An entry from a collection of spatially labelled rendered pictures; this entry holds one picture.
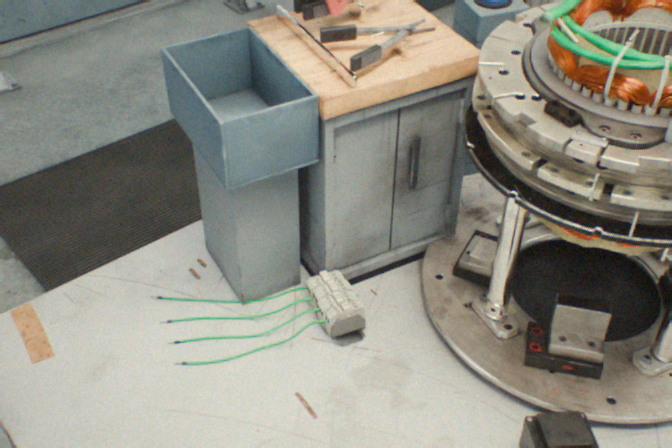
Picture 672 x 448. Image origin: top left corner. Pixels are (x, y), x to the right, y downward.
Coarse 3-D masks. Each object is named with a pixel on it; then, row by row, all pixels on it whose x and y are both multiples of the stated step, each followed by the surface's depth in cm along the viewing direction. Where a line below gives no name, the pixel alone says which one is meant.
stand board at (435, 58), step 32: (384, 0) 101; (256, 32) 95; (288, 32) 95; (448, 32) 95; (288, 64) 89; (320, 64) 89; (384, 64) 89; (416, 64) 89; (448, 64) 90; (320, 96) 85; (352, 96) 85; (384, 96) 88
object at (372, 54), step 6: (366, 48) 86; (372, 48) 86; (378, 48) 86; (360, 54) 85; (366, 54) 85; (372, 54) 86; (378, 54) 87; (354, 60) 84; (360, 60) 85; (366, 60) 86; (372, 60) 86; (378, 60) 87; (354, 66) 85; (360, 66) 85; (366, 66) 86
